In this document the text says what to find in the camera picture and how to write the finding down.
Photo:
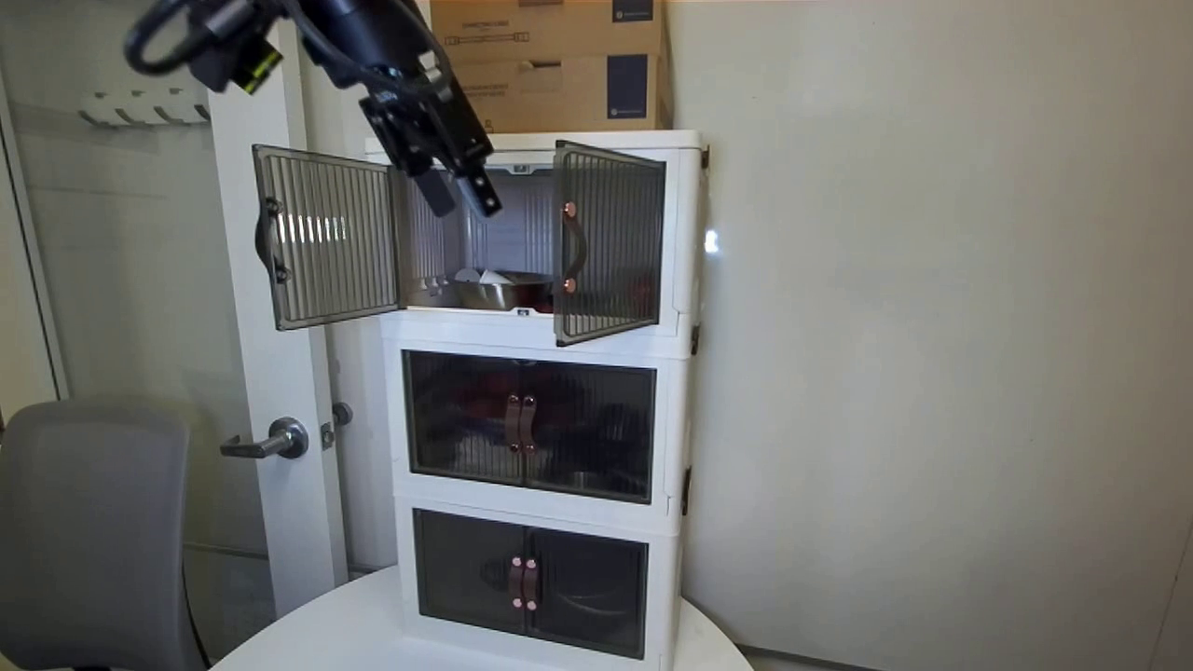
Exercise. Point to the shelf door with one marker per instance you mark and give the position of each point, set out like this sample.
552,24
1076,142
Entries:
324,235
609,214

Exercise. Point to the bottom shelf doors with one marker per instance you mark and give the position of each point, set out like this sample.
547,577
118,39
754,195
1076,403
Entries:
537,583

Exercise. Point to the white door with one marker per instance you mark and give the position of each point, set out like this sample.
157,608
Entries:
285,370

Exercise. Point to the middle shelf doors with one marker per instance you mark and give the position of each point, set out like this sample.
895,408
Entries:
529,424

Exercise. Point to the silver door lever handle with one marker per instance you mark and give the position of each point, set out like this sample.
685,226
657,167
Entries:
285,440

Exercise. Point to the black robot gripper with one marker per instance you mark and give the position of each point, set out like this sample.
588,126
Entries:
413,96

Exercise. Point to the shelf doors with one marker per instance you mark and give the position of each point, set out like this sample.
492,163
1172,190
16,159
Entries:
529,424
537,583

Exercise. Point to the cardboard box on cabinet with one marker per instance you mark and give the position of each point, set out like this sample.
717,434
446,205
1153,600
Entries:
562,65

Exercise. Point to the white three-tier storage cabinet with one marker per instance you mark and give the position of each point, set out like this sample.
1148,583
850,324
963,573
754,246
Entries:
482,285

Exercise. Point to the grey office chair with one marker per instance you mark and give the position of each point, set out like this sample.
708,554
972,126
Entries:
89,539

